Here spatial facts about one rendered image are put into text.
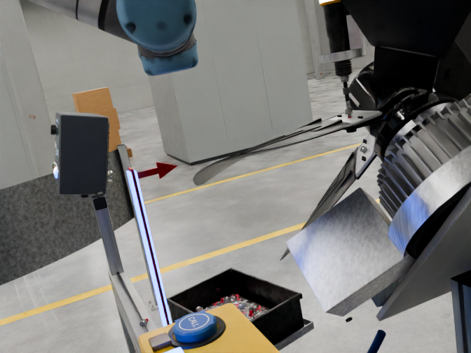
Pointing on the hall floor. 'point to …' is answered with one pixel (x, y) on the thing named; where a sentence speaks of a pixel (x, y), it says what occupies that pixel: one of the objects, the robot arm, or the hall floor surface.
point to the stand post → (462, 310)
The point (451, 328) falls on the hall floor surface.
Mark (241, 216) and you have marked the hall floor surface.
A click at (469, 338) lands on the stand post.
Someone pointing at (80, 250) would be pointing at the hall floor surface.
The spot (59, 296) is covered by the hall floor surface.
